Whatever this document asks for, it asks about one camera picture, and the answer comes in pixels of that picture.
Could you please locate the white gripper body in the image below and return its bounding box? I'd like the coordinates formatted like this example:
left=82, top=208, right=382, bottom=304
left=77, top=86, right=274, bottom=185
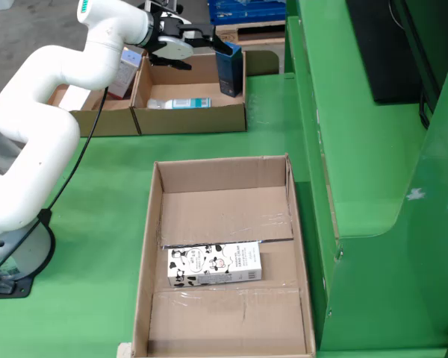
left=155, top=33, right=196, bottom=61

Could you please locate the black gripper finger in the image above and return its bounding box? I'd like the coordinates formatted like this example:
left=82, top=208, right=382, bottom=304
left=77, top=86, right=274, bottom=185
left=148, top=53, right=193, bottom=72
left=174, top=22, right=233, bottom=56

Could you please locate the translucent white suction cup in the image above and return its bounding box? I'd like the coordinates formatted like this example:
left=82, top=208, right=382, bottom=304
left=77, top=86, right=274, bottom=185
left=146, top=97, right=213, bottom=110

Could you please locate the cardboard box with green flap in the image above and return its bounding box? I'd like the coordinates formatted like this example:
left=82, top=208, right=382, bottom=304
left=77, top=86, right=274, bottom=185
left=129, top=50, right=281, bottom=136

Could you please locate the plain cardboard box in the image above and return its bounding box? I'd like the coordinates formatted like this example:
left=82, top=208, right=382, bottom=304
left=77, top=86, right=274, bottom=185
left=46, top=84, right=141, bottom=138

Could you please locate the cow print hand cream box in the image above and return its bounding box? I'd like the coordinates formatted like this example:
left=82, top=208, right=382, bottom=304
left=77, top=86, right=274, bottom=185
left=167, top=241, right=263, bottom=289

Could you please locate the large cardboard tray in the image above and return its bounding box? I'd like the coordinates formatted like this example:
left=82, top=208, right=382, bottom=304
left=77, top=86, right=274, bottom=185
left=130, top=153, right=317, bottom=358

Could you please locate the carton with lavender lid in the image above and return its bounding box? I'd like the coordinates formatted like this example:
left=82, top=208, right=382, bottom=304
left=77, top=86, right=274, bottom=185
left=108, top=48, right=143, bottom=100

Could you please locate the dark blue carton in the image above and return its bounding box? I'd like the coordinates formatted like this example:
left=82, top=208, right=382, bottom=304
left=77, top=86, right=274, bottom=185
left=215, top=41, right=244, bottom=98

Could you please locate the wooden pallet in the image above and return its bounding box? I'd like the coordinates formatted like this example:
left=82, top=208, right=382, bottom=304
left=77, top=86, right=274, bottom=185
left=213, top=20, right=287, bottom=48

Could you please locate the large white carton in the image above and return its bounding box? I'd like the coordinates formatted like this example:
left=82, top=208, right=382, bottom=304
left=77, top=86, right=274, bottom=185
left=59, top=84, right=93, bottom=112

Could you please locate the green metal shelf unit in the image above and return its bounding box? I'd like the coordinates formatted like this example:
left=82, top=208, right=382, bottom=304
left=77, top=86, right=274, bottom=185
left=283, top=0, right=448, bottom=358

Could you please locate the blue wire mesh crate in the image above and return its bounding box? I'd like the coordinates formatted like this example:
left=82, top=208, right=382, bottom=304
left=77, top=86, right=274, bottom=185
left=208, top=0, right=287, bottom=27

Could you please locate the long thin black cable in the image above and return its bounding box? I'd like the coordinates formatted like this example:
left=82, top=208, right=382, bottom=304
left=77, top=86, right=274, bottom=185
left=0, top=85, right=110, bottom=284

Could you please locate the black monitor cable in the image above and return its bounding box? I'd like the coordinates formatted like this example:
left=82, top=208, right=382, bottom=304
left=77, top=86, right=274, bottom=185
left=417, top=87, right=433, bottom=130

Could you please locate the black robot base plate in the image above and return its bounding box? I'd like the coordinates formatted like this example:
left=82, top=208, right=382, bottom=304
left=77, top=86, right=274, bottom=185
left=0, top=208, right=57, bottom=299

